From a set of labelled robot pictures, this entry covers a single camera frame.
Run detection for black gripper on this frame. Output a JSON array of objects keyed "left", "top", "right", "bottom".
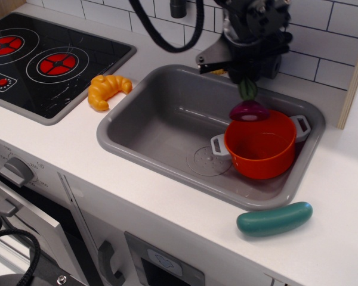
[{"left": 196, "top": 1, "right": 292, "bottom": 83}]

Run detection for purple toy beet green leaves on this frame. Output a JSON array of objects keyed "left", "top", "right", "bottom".
[{"left": 229, "top": 77, "right": 270, "bottom": 122}]

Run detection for grey plastic sink basin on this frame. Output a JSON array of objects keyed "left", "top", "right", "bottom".
[{"left": 97, "top": 65, "right": 325, "bottom": 210}]

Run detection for dark grey toy faucet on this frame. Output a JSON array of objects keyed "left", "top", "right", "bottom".
[{"left": 259, "top": 55, "right": 282, "bottom": 79}]

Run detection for yellow round sponge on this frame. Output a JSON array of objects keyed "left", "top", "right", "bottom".
[{"left": 211, "top": 69, "right": 227, "bottom": 75}]

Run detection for wooden side panel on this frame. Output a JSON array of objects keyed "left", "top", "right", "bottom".
[{"left": 337, "top": 0, "right": 358, "bottom": 130}]

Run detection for yellow toy croissant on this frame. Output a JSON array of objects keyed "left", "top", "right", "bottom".
[{"left": 88, "top": 74, "right": 132, "bottom": 111}]

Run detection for teal toy cucumber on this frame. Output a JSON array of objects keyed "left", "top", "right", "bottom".
[{"left": 236, "top": 202, "right": 313, "bottom": 237}]

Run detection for black toy stove top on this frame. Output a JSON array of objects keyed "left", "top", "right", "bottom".
[{"left": 0, "top": 13, "right": 137, "bottom": 125}]

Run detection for grey dishwasher panel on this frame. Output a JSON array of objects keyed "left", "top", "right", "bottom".
[{"left": 125, "top": 232, "right": 205, "bottom": 286}]

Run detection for grey oven knob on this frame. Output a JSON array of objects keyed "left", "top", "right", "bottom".
[{"left": 0, "top": 157, "right": 34, "bottom": 187}]

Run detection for toy oven door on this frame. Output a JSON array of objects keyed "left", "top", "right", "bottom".
[{"left": 0, "top": 181, "right": 87, "bottom": 284}]

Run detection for orange toy pot grey handles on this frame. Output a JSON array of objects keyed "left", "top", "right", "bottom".
[{"left": 210, "top": 110, "right": 311, "bottom": 179}]

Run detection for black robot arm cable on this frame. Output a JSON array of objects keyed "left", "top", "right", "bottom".
[{"left": 128, "top": 0, "right": 205, "bottom": 54}]

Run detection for grey cabinet door handle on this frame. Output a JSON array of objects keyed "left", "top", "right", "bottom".
[{"left": 97, "top": 241, "right": 125, "bottom": 286}]

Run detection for black braided cable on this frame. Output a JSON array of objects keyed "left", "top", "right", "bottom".
[{"left": 0, "top": 228, "right": 42, "bottom": 286}]

